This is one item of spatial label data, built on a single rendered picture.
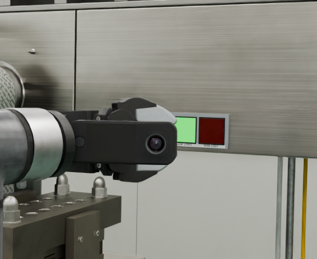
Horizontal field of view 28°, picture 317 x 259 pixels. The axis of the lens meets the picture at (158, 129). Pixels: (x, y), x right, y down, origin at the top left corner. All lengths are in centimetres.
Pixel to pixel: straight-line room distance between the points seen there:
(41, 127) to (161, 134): 12
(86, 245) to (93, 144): 62
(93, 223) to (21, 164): 69
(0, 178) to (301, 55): 78
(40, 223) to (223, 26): 52
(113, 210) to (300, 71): 50
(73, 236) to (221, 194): 260
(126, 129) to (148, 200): 329
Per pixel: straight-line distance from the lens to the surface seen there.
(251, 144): 129
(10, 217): 114
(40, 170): 65
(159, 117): 79
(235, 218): 379
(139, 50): 138
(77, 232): 125
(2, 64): 146
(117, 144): 68
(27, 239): 115
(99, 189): 141
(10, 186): 142
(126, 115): 73
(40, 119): 65
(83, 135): 69
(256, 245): 378
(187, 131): 132
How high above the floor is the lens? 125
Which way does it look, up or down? 3 degrees down
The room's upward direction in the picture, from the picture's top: 1 degrees clockwise
